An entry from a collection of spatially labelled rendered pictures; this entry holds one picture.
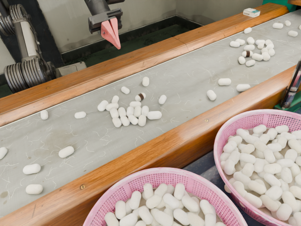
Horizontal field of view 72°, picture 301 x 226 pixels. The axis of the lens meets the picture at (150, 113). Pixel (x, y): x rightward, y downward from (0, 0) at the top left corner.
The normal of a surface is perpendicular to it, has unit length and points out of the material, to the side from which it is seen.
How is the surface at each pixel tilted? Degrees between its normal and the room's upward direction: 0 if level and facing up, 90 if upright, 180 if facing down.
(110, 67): 0
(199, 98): 0
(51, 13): 90
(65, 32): 89
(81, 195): 0
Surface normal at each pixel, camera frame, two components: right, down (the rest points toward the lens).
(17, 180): -0.11, -0.73
